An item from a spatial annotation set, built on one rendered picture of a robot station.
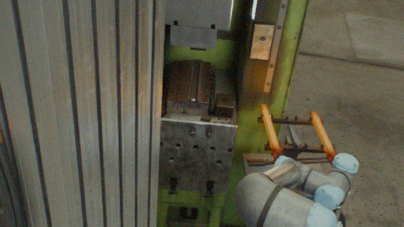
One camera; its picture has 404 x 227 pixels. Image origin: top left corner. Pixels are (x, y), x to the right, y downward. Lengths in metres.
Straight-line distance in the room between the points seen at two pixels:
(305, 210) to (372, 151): 2.89
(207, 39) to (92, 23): 1.42
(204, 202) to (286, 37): 0.97
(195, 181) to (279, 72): 0.71
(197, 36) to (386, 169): 2.18
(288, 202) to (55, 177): 0.54
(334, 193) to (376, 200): 2.06
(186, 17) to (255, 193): 1.09
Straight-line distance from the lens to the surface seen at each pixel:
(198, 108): 2.11
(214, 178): 2.30
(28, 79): 0.52
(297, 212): 0.95
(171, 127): 2.11
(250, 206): 0.97
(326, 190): 1.32
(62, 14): 0.47
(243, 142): 2.40
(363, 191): 3.39
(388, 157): 3.82
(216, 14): 1.89
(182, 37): 1.93
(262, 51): 2.10
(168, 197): 2.42
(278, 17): 2.06
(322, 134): 2.07
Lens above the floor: 2.11
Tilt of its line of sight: 34 degrees down
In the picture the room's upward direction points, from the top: 6 degrees clockwise
